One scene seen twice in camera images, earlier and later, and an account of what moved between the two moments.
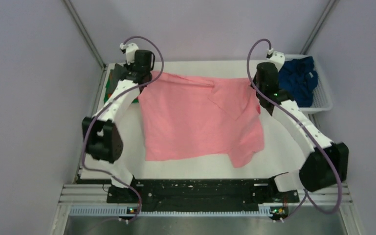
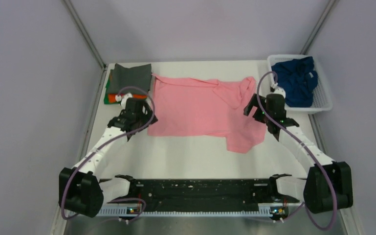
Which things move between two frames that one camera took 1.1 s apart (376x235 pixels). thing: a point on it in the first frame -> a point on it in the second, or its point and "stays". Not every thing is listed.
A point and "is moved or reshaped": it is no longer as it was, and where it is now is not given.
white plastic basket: [322, 99] stays
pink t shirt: [184, 117] is moved or reshaped
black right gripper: [255, 78] -> [253, 102]
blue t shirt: [298, 80] stays
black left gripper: [128, 67] -> [147, 115]
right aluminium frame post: [328, 7] stays
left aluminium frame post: [84, 33] stays
